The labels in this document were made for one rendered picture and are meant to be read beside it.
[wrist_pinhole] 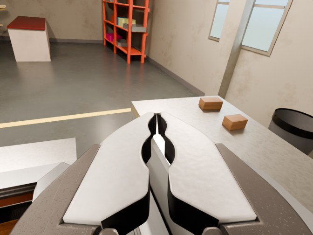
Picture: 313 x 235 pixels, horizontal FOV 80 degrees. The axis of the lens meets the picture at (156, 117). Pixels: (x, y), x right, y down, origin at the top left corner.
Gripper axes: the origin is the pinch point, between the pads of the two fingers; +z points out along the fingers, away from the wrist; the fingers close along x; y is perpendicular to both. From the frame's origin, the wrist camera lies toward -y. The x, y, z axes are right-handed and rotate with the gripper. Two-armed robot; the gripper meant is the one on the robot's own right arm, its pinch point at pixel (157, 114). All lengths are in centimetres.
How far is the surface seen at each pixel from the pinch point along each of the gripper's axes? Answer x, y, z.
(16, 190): -54, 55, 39
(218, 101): 36, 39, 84
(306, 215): 41, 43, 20
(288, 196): 40, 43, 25
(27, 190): -51, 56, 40
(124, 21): -86, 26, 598
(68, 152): -49, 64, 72
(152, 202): -2, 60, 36
